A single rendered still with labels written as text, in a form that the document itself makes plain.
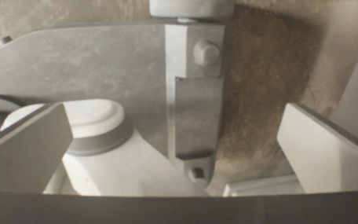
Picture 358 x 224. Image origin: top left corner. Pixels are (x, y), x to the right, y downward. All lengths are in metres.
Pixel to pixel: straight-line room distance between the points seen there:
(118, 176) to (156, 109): 0.25
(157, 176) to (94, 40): 0.30
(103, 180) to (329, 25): 0.87
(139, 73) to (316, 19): 0.65
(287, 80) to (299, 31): 0.18
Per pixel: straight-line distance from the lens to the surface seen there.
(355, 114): 0.39
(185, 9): 0.44
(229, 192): 1.07
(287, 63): 0.84
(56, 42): 0.48
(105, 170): 0.32
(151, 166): 0.31
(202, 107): 0.51
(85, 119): 0.35
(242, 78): 0.76
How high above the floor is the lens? 0.62
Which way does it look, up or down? 59 degrees down
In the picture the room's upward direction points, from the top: 157 degrees clockwise
